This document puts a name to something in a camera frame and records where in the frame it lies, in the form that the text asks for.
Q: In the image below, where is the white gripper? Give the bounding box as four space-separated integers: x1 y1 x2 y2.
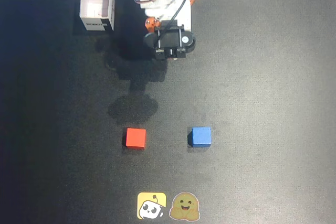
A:
144 0 192 35

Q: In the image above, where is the red cube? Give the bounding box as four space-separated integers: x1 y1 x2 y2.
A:
125 127 146 150

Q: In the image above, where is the blue cube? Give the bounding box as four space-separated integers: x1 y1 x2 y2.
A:
187 126 212 148

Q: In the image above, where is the white open cardboard box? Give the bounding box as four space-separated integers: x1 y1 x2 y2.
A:
79 0 116 32

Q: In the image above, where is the yellow robot mascot sticker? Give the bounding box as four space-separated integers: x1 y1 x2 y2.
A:
136 191 167 220

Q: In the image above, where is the hugging face emoji sticker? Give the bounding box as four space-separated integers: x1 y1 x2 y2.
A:
169 191 201 221

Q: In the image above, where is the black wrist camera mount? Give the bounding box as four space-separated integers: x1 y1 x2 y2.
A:
143 24 196 61

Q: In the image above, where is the black camera cable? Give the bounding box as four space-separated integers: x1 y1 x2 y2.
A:
156 0 193 41

